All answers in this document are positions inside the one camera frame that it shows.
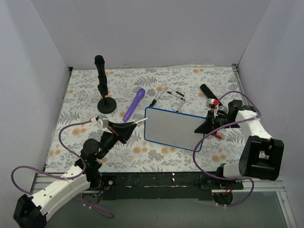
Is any red white marker pen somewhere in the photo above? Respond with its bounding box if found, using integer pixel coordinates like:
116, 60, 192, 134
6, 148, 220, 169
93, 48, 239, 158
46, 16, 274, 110
134, 117, 149, 124

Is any blue framed whiteboard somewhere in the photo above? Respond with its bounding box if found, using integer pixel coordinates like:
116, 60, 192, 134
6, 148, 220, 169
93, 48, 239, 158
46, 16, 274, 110
143, 107, 206, 151

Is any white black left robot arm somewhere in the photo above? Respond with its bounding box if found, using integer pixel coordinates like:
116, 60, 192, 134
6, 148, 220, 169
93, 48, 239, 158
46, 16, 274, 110
13, 116, 138, 228

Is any black round microphone stand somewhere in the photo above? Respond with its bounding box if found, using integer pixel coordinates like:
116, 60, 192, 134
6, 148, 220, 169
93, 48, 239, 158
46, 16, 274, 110
97, 95, 117, 114

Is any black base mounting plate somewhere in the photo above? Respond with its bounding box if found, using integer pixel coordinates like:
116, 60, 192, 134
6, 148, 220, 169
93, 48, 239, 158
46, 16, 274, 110
83, 172, 243, 201

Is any black microphone on stand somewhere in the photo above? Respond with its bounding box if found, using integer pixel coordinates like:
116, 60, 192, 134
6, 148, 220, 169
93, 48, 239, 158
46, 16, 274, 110
95, 55, 108, 95

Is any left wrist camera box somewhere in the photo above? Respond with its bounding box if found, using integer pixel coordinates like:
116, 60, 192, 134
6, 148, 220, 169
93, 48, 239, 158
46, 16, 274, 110
95, 115, 110, 132

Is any black wire whiteboard stand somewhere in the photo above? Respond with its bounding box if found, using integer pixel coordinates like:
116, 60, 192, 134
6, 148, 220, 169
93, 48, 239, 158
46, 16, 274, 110
149, 86, 186, 113

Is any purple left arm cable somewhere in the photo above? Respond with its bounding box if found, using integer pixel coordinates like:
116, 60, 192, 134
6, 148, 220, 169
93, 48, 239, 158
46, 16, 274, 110
10, 118, 115, 219

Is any aluminium front rail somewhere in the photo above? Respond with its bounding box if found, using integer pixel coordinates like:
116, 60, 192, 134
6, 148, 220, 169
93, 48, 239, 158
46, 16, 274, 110
31, 174, 285, 192

